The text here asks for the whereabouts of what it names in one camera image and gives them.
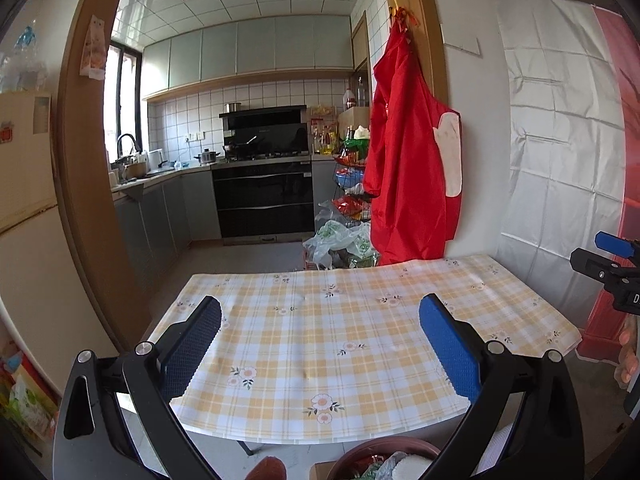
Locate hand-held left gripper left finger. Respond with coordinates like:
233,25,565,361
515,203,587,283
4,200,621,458
52,295,236,480

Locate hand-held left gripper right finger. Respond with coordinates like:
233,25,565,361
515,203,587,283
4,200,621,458
419,294,586,480

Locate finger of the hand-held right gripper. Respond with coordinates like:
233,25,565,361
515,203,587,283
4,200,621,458
595,231,640,261
570,247,637,282

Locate white foam fruit net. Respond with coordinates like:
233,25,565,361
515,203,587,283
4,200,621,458
394,457,433,480

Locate person's right hand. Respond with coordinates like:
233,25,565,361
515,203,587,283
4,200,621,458
617,316,640,392

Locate red textured panel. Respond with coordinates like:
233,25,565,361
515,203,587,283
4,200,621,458
580,5,640,367

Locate yellow checked floral tablecloth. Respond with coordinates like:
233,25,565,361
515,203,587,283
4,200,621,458
147,255,583,448

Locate grey lower kitchen cabinets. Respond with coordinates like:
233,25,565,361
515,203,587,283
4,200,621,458
112,167,221,281

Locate grey kitchen cabinets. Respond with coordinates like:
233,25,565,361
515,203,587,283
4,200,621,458
112,167,221,281
141,15,353,93

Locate green printed plastic bag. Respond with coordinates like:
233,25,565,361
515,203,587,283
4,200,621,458
302,220,381,271

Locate black built-in oven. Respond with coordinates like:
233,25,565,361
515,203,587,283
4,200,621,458
211,160,315,246

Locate green food package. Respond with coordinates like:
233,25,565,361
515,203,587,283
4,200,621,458
0,342,58,441

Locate red apron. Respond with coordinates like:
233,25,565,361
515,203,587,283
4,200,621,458
362,20,463,267

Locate clear plastic bag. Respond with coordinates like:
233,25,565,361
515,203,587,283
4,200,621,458
316,199,346,221

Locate cream refrigerator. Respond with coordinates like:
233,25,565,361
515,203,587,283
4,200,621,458
0,91,121,411

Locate black range hood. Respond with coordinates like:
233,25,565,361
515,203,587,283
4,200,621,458
220,105,308,133

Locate group of condiment bottles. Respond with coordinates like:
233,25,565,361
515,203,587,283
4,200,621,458
309,77,371,156

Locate kitchen window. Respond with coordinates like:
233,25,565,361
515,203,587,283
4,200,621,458
104,40,143,161

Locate grey upper kitchen cabinets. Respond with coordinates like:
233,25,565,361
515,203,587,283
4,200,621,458
141,15,353,93

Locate hanging paper bag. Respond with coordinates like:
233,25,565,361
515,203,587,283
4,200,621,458
80,15,107,81

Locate pile of clear plastic bottles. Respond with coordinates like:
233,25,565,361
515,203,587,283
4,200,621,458
0,20,51,93

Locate white wall sheet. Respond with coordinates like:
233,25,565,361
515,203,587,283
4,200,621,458
492,0,631,331

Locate wooden door frame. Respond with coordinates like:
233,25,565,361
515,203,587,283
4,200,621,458
55,0,448,356

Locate black wire storage rack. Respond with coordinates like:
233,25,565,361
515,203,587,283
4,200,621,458
332,147,372,226

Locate white wall switch panel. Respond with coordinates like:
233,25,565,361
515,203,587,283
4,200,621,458
441,22,482,55

